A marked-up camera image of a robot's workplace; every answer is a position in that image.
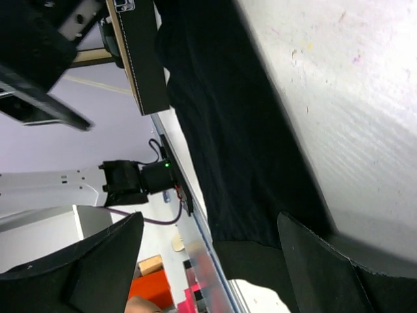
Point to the aluminium mounting rail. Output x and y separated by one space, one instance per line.
218 292

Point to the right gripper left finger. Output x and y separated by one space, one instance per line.
92 275

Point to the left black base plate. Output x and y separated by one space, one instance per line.
178 177

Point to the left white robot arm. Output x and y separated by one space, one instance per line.
111 183

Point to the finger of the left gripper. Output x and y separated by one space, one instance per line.
30 105

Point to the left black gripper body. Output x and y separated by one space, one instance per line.
39 39

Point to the black underwear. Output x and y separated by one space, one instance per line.
245 156

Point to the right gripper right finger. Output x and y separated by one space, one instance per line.
338 274

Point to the wooden compartment organizer box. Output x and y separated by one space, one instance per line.
128 31

